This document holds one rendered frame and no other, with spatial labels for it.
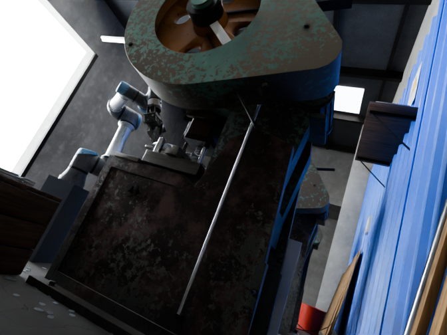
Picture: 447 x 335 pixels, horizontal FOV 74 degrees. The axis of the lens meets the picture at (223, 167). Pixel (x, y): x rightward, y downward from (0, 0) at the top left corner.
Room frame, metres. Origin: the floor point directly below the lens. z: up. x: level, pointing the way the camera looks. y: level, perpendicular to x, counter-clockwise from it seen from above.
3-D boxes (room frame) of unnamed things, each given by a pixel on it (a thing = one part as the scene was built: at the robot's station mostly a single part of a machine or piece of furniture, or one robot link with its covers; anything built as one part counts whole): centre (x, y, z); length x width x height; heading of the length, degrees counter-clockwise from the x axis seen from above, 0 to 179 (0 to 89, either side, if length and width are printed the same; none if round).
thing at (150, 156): (1.52, 0.15, 0.68); 0.45 x 0.30 x 0.06; 156
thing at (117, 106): (1.75, 0.77, 1.03); 0.49 x 0.11 x 0.12; 28
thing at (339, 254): (5.85, -2.80, 2.15); 0.42 x 0.40 x 4.30; 66
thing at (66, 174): (1.83, 0.81, 0.50); 0.15 x 0.15 x 0.10
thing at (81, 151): (1.83, 0.81, 0.62); 0.13 x 0.12 x 0.14; 118
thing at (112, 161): (1.22, 0.13, 0.45); 0.92 x 0.12 x 0.90; 66
